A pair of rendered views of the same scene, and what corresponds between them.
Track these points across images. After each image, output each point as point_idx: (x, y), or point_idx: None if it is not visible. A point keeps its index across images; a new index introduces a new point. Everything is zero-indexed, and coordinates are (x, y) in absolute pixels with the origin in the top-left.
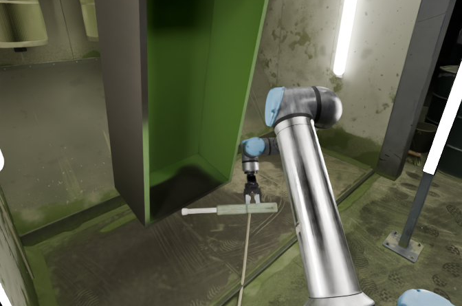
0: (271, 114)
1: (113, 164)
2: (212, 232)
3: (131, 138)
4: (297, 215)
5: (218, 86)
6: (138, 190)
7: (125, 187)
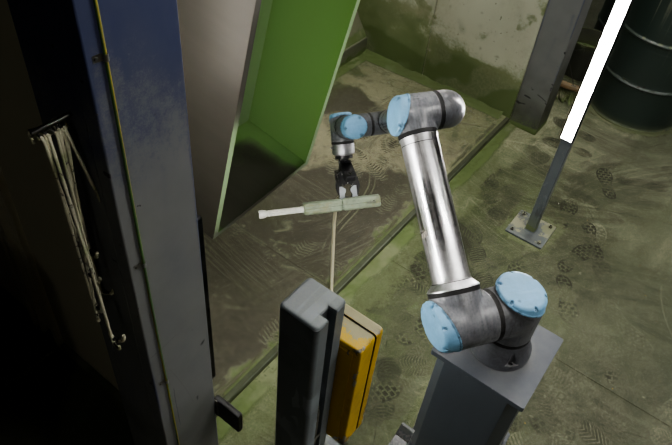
0: (398, 128)
1: None
2: (277, 233)
3: (206, 135)
4: (423, 224)
5: (292, 31)
6: (207, 195)
7: None
